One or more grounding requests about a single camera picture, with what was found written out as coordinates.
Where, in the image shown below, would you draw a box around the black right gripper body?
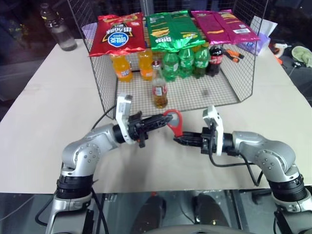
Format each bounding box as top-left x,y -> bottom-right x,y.
201,121 -> 217,155

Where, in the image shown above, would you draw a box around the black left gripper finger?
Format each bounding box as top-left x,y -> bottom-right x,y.
143,113 -> 175,124
146,121 -> 172,133

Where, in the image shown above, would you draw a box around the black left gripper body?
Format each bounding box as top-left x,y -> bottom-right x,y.
126,111 -> 150,149

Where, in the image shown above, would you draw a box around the glass bottle with red label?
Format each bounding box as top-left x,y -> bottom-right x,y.
151,60 -> 169,109

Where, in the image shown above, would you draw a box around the green soda bottle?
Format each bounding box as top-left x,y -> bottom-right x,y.
193,45 -> 211,79
178,47 -> 196,79
162,51 -> 180,82

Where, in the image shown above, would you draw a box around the orange soda bottle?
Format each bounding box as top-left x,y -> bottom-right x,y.
138,48 -> 155,81
111,54 -> 135,82

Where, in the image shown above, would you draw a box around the dark cola bottle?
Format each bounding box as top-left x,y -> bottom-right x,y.
205,44 -> 226,77

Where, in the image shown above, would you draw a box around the clear plastic water bottle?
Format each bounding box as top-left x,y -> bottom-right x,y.
39,3 -> 78,52

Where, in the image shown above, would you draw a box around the green chips bag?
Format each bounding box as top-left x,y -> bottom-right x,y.
145,13 -> 176,52
168,9 -> 207,53

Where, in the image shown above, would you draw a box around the orange and black pliers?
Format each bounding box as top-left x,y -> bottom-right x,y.
225,48 -> 245,65

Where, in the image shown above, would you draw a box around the red chips bag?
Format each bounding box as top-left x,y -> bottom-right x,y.
88,12 -> 147,58

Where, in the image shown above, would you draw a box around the magenta chips bag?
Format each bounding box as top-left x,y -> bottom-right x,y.
214,9 -> 261,45
191,11 -> 232,46

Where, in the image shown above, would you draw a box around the purple tissue pack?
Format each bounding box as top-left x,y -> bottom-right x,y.
248,16 -> 279,56

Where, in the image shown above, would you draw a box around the white glue gun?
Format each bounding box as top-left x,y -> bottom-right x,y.
271,43 -> 292,53

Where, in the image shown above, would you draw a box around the pale green cloth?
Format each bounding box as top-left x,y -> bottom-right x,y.
291,46 -> 312,68

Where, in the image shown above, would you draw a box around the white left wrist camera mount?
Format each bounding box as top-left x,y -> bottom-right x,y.
114,94 -> 135,146

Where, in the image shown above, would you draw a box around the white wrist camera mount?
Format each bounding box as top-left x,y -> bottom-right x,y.
202,105 -> 224,156
114,94 -> 135,146

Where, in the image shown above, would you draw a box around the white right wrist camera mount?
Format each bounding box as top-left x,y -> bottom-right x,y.
202,105 -> 224,156

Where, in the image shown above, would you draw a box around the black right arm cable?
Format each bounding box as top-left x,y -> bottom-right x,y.
209,153 -> 264,187

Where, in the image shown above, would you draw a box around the black wire mesh rack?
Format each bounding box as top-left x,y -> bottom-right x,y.
67,0 -> 269,120

